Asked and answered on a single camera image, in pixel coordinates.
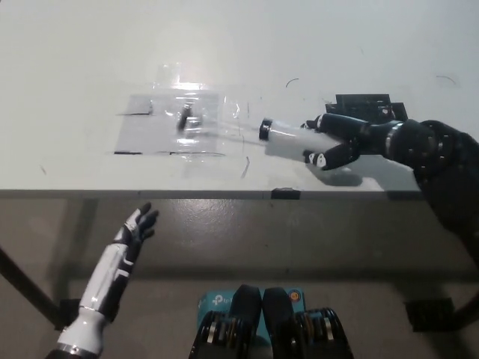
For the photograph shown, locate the small white air pump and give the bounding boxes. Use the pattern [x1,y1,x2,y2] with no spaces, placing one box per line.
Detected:
[174,104,340,162]

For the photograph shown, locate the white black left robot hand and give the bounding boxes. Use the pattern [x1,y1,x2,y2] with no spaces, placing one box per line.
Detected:
[55,201,160,355]

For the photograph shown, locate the clear plastic sheet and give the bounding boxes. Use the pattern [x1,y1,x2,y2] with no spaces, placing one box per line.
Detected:
[112,61,250,164]

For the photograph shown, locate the black diagonal table leg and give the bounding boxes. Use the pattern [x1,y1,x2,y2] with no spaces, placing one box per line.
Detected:
[0,245,63,330]

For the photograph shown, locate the teal tp-link box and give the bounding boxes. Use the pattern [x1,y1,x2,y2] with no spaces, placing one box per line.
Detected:
[197,289,308,349]

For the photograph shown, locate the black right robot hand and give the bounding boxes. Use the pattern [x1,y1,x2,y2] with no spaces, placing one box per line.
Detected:
[301,113,407,172]

